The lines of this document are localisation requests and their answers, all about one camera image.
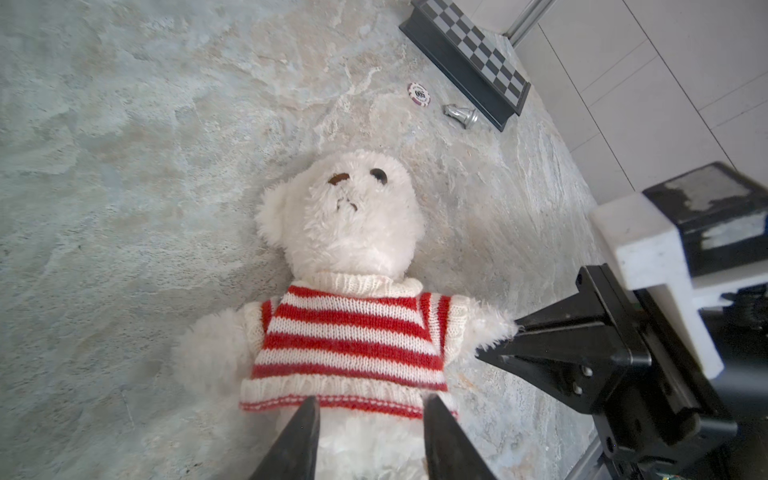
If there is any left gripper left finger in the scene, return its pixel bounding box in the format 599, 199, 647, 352
249, 396, 321, 480

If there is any small metal cylinder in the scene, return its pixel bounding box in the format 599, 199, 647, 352
442, 104, 479, 130

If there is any red white striped sweater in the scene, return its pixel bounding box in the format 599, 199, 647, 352
240, 274, 471, 419

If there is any white teddy bear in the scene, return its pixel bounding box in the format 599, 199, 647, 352
172, 150, 517, 479

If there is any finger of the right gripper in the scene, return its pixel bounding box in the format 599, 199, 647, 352
515, 293, 600, 333
477, 322, 651, 414

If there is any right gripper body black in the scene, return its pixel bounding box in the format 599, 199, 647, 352
576, 265, 738, 479

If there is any aluminium front rail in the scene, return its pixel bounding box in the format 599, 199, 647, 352
565, 437, 612, 480

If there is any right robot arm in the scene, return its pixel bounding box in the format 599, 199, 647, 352
477, 265, 767, 479

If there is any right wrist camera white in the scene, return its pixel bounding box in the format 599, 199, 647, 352
589, 162, 767, 379

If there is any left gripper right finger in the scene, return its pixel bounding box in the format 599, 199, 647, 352
423, 395, 496, 480

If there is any black white checkerboard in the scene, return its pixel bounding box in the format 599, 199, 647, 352
400, 0, 531, 131

